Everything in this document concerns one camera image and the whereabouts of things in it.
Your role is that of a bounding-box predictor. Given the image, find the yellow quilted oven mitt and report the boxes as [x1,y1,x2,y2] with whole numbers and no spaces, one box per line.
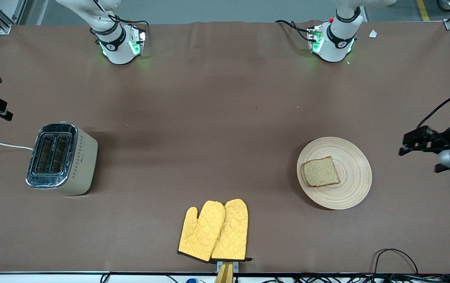
[210,198,252,263]
[177,200,226,263]

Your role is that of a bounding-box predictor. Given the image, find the black looped table-edge cable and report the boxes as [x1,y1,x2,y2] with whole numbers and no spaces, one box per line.
[373,248,419,276]

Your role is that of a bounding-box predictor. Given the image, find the small metal bracket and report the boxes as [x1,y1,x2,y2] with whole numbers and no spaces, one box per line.
[216,260,240,274]

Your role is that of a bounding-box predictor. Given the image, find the beige chrome-topped toaster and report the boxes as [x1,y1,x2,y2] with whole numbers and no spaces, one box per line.
[25,121,99,196]

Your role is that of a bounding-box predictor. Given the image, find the round light wooden plate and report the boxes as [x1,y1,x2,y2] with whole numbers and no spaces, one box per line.
[296,136,373,211]

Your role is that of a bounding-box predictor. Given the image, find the brown table cover cloth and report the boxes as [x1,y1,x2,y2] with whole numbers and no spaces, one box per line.
[0,20,450,275]

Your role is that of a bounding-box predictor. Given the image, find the black left arm base cable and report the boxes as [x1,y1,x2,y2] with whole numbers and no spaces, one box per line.
[274,19,313,42]

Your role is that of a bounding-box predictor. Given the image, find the black right arm base cable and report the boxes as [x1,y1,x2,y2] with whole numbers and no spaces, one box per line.
[113,13,151,29]

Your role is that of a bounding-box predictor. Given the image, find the brown toast slice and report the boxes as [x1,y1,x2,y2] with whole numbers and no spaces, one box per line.
[300,156,341,188]

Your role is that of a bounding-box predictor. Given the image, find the black arm base cable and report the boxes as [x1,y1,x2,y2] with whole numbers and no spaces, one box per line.
[113,13,151,29]
[274,19,313,42]

